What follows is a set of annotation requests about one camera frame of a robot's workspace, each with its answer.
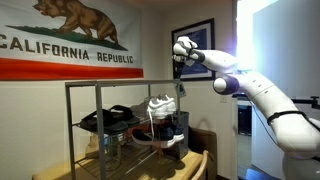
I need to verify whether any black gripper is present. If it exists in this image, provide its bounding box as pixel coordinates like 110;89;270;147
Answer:
173;54;188;85

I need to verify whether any grey metal shoe rack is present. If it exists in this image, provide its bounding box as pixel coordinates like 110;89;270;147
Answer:
64;78;183;180

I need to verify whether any white sneaker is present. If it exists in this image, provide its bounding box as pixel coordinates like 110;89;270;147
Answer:
146;94;177;120

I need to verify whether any black framed blue picture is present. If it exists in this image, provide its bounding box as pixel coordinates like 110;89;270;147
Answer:
171;17;216;82

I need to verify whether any navy blue sneaker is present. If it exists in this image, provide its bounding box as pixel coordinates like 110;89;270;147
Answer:
130;123;185;149

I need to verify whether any black sandal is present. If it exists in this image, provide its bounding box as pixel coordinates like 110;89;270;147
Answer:
109;104;141;126
79;108;130;135

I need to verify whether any brown chair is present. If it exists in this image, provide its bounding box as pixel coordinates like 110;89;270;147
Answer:
187;127;219;180

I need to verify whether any clear plastic jar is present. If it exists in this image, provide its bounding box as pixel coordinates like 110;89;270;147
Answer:
101;133;124;168

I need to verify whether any light wooden table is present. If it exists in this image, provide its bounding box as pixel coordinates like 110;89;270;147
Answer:
31;149;205;180

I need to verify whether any California Republic flag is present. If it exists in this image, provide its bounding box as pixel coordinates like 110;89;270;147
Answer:
0;0;145;82

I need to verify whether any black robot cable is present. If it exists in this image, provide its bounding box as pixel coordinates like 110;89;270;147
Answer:
249;99;320;148

